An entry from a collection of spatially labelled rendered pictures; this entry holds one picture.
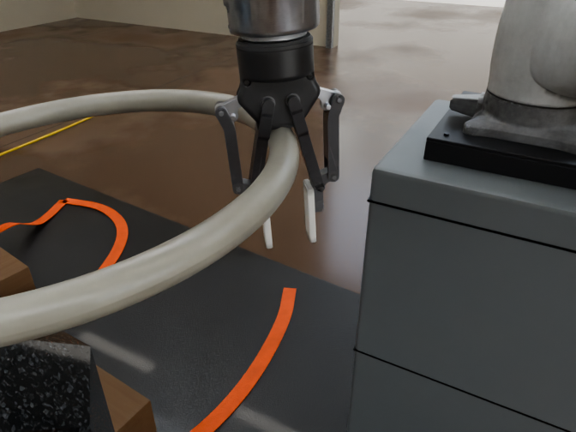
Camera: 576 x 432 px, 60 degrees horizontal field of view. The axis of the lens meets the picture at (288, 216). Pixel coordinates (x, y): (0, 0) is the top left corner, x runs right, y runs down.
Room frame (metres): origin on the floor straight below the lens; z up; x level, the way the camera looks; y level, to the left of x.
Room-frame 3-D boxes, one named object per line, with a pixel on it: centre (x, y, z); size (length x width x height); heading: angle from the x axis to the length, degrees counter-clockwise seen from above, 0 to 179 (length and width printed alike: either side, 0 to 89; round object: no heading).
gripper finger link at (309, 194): (0.50, -0.03, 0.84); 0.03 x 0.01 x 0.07; 9
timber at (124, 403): (0.83, 0.49, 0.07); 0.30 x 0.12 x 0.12; 57
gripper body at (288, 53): (0.50, 0.01, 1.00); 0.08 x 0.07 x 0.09; 99
